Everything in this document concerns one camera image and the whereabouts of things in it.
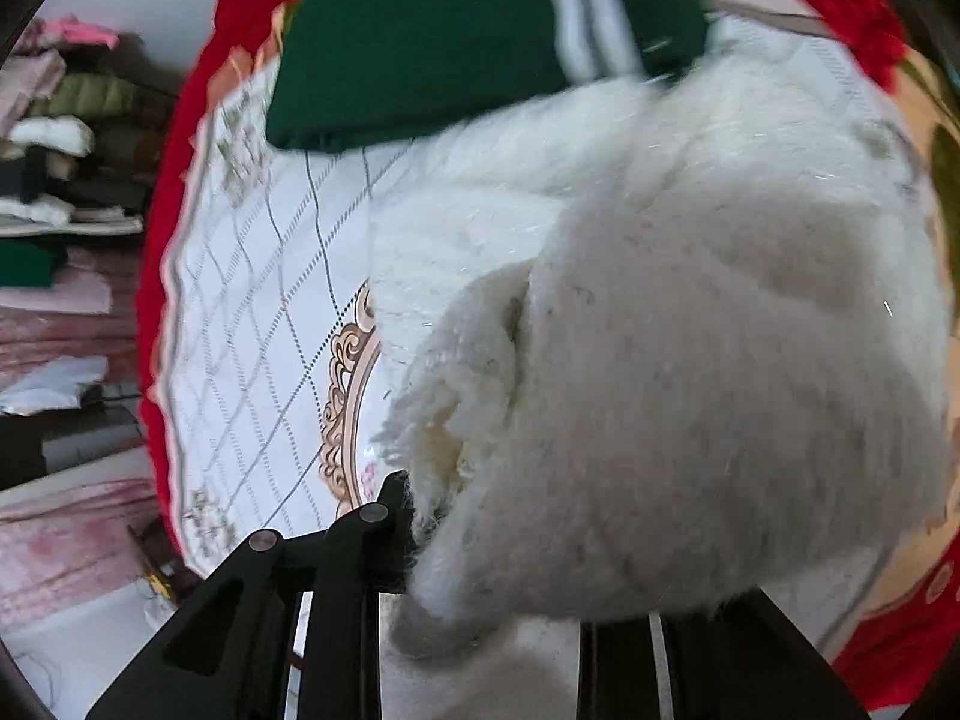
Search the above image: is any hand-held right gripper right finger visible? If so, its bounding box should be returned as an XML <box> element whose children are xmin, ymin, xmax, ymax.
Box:
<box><xmin>577</xmin><ymin>589</ymin><xmax>871</xmax><ymax>720</ymax></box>

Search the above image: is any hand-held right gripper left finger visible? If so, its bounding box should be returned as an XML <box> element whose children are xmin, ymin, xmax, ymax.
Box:
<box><xmin>84</xmin><ymin>469</ymin><xmax>417</xmax><ymax>720</ymax></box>

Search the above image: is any white knit cardigan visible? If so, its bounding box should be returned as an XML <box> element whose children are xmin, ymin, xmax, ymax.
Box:
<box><xmin>367</xmin><ymin>15</ymin><xmax>953</xmax><ymax>665</ymax></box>

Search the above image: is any white checkered cloth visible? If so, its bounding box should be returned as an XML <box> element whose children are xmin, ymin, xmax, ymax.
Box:
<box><xmin>146</xmin><ymin>52</ymin><xmax>421</xmax><ymax>578</ymax></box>

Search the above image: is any pink draped cloth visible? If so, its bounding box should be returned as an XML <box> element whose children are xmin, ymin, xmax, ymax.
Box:
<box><xmin>0</xmin><ymin>476</ymin><xmax>175</xmax><ymax>625</ymax></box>

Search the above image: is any white crumpled cloth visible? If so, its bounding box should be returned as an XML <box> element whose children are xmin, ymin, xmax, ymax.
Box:
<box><xmin>0</xmin><ymin>356</ymin><xmax>110</xmax><ymax>418</ymax></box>

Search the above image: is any long pink fleece coat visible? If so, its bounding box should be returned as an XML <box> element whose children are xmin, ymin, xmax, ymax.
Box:
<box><xmin>0</xmin><ymin>247</ymin><xmax>145</xmax><ymax>391</ymax></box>

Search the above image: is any hanging green garment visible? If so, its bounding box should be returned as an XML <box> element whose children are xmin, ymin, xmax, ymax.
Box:
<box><xmin>0</xmin><ymin>240</ymin><xmax>70</xmax><ymax>290</ymax></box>

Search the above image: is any folded green striped garment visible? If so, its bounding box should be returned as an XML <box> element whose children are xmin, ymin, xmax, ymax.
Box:
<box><xmin>265</xmin><ymin>0</ymin><xmax>710</xmax><ymax>155</ymax></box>

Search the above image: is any olive puffer jacket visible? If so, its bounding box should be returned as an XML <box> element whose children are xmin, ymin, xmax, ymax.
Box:
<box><xmin>41</xmin><ymin>73</ymin><xmax>164</xmax><ymax>122</ymax></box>

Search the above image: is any white puffer jacket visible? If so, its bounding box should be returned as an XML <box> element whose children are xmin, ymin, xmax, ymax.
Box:
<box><xmin>6</xmin><ymin>116</ymin><xmax>96</xmax><ymax>160</ymax></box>

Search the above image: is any pink fleece jacket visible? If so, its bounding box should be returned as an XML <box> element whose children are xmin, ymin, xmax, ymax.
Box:
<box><xmin>30</xmin><ymin>13</ymin><xmax>122</xmax><ymax>52</ymax></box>

